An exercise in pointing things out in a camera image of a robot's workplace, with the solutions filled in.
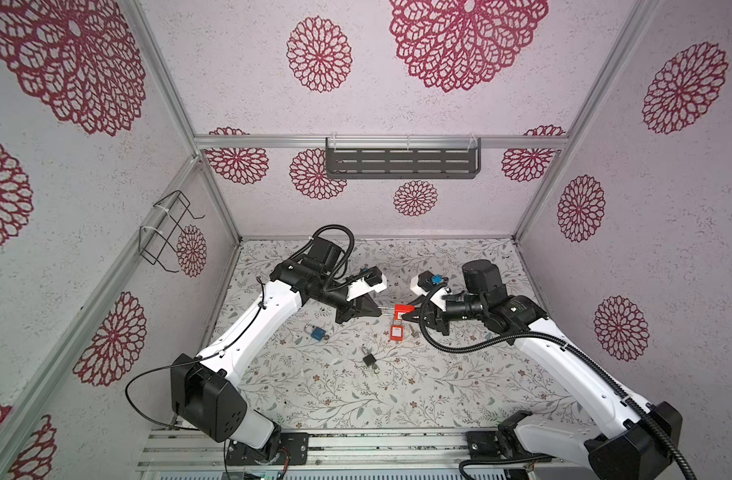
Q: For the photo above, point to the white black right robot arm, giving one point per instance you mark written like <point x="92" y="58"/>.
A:
<point x="631" y="438"/>

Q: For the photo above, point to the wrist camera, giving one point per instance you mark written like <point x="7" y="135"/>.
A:
<point x="371" y="280"/>
<point x="423" y="283"/>

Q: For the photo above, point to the red padlock with warning label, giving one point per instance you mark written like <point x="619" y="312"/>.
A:
<point x="397" y="310"/>

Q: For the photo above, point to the red padlock with property label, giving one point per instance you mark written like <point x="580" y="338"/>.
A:
<point x="396" y="332"/>

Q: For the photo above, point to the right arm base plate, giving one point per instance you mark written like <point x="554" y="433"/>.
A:
<point x="502" y="447"/>

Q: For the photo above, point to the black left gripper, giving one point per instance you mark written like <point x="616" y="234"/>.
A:
<point x="355" y="309"/>

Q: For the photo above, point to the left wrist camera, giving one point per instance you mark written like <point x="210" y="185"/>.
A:
<point x="371" y="280"/>

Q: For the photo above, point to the black padlock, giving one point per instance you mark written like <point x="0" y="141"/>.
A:
<point x="370" y="360"/>

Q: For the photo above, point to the aluminium front rail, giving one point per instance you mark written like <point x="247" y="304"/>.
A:
<point x="356" y="449"/>

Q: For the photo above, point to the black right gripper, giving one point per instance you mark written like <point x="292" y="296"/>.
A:
<point x="433" y="315"/>

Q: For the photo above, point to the blue padlock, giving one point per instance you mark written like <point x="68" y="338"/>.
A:
<point x="316" y="333"/>

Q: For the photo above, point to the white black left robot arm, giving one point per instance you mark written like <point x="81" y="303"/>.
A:
<point x="204" y="389"/>

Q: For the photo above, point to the black wire wall basket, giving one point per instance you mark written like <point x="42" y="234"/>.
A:
<point x="175" y="243"/>

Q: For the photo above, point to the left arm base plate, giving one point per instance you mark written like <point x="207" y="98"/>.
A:
<point x="283" y="448"/>

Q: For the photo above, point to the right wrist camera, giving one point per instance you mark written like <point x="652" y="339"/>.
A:
<point x="423" y="283"/>

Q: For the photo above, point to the grey metal wall shelf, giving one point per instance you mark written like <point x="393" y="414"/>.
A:
<point x="444" y="162"/>

